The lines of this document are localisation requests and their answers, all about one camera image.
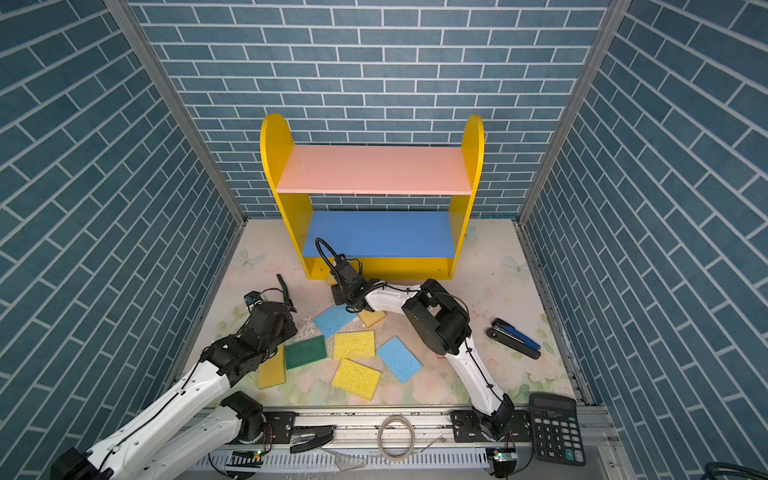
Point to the bright yellow sponge upper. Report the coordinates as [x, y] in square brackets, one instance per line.
[354, 345]

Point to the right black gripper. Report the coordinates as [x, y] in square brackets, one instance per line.
[336, 287]

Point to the pale yellow sponge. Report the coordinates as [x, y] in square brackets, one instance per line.
[369, 318]

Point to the bright yellow sponge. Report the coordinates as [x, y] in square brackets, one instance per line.
[356, 379]
[354, 345]

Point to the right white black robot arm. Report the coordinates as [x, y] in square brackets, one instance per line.
[443, 324]

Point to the blue sponge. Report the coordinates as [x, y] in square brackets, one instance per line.
[399, 360]
[333, 319]

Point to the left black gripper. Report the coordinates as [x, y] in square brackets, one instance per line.
[291, 328]

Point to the green scouring pad sponge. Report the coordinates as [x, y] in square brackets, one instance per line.
[305, 352]

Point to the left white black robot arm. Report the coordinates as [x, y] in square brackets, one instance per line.
[198, 414]

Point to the aluminium front rail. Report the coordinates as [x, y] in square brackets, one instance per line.
[438, 442]

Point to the yellow sponge far left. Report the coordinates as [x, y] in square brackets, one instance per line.
[272, 372]

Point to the bright yellow sponge lower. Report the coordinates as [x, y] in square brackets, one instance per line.
[356, 379]

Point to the yellow shelf with coloured boards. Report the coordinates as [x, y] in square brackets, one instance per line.
[392, 245]

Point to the black blue stapler on table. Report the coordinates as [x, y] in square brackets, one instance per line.
[507, 335]

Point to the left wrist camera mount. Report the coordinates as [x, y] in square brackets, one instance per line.
[252, 299]

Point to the black desk calculator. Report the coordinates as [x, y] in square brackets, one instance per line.
[556, 435]

